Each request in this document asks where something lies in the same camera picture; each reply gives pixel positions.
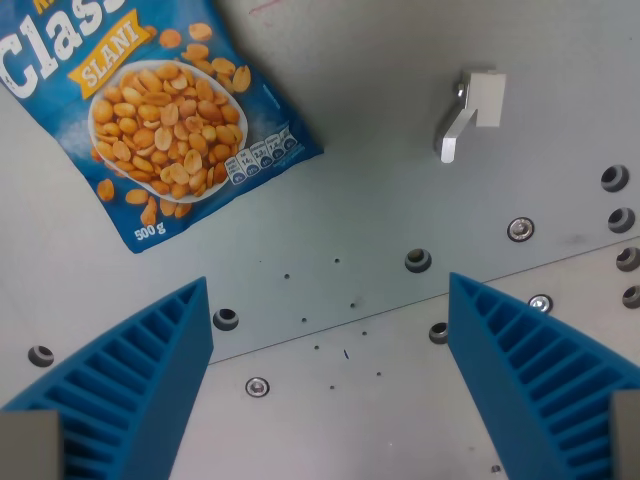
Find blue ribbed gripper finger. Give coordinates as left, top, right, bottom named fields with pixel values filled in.
left=0, top=276, right=215, bottom=480
left=447, top=272, right=640, bottom=480

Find silver metal bracket clamp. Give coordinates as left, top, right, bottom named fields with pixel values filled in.
left=432, top=69, right=508, bottom=165

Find blue salted peanuts bag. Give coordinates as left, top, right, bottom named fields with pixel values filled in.
left=0, top=0, right=325, bottom=255

